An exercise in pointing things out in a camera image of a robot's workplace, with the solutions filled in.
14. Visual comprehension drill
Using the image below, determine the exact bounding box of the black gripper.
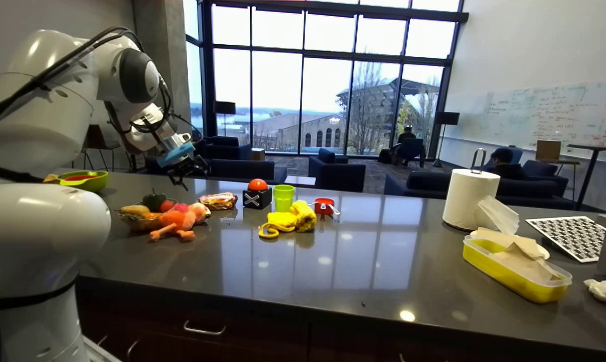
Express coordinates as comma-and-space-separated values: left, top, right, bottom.
159, 146, 210, 190

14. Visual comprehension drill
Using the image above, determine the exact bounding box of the brown cardboard box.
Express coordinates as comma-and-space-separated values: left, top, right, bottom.
533, 138, 563, 164

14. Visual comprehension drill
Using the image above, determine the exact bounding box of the green toy apple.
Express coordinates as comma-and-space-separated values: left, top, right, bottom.
140, 191, 170, 213

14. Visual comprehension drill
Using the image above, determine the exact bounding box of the orange toy carrot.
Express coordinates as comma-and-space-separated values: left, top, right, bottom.
147, 202, 214, 244

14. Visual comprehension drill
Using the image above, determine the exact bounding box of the long dark blue sofa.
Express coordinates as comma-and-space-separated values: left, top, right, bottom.
206, 156, 277, 183

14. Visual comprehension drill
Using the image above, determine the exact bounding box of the yellow toy banana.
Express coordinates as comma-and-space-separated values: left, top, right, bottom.
118, 204, 164, 234

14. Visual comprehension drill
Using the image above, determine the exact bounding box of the black floor lamp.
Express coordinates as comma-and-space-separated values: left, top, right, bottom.
214, 99, 239, 140

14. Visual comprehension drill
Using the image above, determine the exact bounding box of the green bowl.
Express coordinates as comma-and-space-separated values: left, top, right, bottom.
57, 169, 111, 195

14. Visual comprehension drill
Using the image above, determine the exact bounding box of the dark chair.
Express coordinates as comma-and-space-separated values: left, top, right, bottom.
83, 122, 125, 171

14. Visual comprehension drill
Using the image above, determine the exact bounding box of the green translucent cup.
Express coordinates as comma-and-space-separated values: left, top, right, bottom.
271, 183, 296, 213

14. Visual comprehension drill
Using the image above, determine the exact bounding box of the yellow flat block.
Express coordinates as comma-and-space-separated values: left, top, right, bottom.
266, 210, 299, 234

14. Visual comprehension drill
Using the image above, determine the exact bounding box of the small coffee table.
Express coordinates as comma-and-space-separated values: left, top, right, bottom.
284, 172, 318, 190

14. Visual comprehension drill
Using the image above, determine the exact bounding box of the yellow toy corn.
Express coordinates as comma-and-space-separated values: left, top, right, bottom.
288, 199, 318, 234

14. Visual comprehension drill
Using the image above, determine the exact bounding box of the red toy piece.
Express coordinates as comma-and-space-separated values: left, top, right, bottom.
312, 195, 341, 220

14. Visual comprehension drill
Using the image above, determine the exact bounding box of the dark blue armchair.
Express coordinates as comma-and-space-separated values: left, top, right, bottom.
305, 146, 368, 194

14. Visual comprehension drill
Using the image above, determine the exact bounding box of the dark wooden cabinet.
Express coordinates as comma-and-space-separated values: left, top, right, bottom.
77, 275, 606, 362

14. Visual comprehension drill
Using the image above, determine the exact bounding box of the seated person at window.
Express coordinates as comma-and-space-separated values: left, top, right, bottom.
390, 124, 428, 167

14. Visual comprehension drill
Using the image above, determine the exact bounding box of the white paper towel roll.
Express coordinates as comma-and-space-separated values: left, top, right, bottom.
440, 167, 501, 231

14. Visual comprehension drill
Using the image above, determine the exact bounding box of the metal paper towel holder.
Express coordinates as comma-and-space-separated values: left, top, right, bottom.
469, 146, 490, 172

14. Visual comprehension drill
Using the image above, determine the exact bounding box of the clear plastic lid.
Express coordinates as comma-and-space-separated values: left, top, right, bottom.
476, 195, 522, 238

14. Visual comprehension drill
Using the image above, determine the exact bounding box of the dark blue corner sofa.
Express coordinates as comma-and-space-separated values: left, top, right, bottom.
383, 156, 579, 210

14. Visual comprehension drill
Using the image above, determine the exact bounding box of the yellow plastic container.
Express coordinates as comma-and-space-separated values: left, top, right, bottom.
462, 231, 573, 304

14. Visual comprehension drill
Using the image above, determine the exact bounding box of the beige cloth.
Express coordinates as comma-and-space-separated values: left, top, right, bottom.
471, 225, 568, 285

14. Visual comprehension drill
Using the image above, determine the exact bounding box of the black white checkerboard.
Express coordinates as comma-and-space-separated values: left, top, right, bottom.
524, 213, 606, 263

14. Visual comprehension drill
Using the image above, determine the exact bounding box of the tall black table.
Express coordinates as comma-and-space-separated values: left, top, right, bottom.
565, 140, 606, 210

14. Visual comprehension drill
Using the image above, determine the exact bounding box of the crumpled white tissue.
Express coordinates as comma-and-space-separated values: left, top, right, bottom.
582, 275, 606, 307

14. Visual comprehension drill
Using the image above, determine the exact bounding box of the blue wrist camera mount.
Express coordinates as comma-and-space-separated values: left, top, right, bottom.
156, 138, 198, 169

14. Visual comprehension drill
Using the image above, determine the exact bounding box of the yellow ring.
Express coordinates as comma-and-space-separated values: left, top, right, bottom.
255, 223, 282, 242

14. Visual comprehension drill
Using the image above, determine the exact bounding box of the silver drawer handle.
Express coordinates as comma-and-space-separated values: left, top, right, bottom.
181, 315, 227, 335

